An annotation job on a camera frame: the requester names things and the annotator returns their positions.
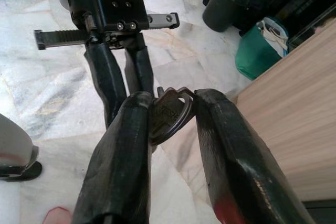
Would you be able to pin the pale red round object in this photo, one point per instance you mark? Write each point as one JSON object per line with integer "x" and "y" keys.
{"x": 57, "y": 217}

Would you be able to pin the black shelf unit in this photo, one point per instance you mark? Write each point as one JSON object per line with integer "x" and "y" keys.
{"x": 302, "y": 3}

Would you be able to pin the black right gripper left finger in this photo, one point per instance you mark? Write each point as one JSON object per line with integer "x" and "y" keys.
{"x": 118, "y": 155}

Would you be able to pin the white cloth tote bag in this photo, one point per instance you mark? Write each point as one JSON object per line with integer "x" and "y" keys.
{"x": 275, "y": 35}

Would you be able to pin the white robot foot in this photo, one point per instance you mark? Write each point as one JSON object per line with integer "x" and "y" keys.
{"x": 15, "y": 140}

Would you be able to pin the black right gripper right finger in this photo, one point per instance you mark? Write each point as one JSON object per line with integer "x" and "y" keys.
{"x": 236, "y": 155}

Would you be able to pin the green shopping bag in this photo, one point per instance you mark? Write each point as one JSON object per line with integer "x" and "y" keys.
{"x": 254, "y": 56}

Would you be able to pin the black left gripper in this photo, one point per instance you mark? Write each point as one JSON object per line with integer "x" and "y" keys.
{"x": 118, "y": 6}

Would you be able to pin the light wood cabinet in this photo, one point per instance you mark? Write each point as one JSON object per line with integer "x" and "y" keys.
{"x": 288, "y": 116}

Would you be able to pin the dark green bucket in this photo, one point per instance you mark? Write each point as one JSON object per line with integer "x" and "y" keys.
{"x": 223, "y": 11}

